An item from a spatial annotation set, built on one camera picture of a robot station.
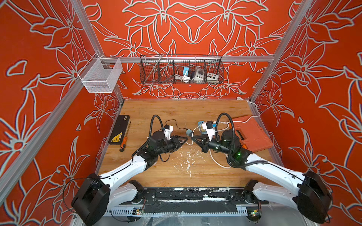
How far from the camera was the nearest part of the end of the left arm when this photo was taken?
0.61 meters

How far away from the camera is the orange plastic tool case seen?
891 mm

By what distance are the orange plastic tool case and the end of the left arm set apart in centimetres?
43
